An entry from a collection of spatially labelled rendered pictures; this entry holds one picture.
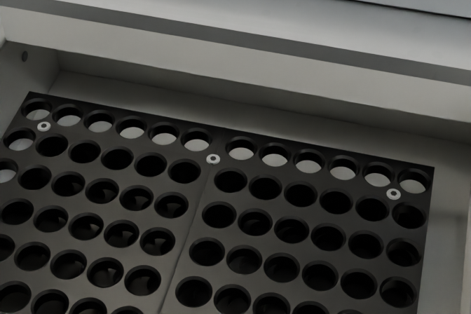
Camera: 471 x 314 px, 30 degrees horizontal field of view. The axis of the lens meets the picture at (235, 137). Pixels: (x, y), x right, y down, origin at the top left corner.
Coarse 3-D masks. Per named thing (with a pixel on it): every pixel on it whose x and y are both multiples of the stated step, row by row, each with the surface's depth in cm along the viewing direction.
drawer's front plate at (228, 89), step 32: (64, 64) 48; (96, 64) 48; (128, 64) 47; (224, 96) 47; (256, 96) 47; (288, 96) 46; (320, 96) 46; (384, 128) 46; (416, 128) 45; (448, 128) 45
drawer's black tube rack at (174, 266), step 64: (0, 192) 34; (64, 192) 39; (128, 192) 35; (192, 192) 35; (256, 192) 38; (320, 192) 35; (0, 256) 36; (64, 256) 33; (128, 256) 32; (192, 256) 33; (256, 256) 33; (320, 256) 33; (384, 256) 33
